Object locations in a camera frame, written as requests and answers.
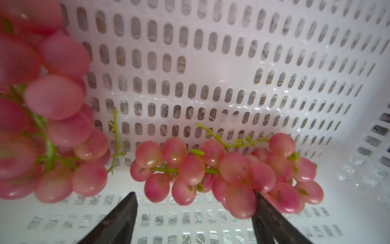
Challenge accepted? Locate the white perforated plastic basket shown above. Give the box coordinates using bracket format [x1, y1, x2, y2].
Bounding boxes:
[1, 1, 390, 244]

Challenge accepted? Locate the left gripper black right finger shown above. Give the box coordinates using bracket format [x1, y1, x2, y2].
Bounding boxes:
[251, 192, 312, 244]

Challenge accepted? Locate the light red grape bunch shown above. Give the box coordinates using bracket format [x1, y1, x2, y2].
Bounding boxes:
[130, 129, 325, 219]
[1, 1, 116, 203]

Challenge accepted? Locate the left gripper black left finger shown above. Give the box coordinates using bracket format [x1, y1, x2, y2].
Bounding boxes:
[78, 192, 138, 244]

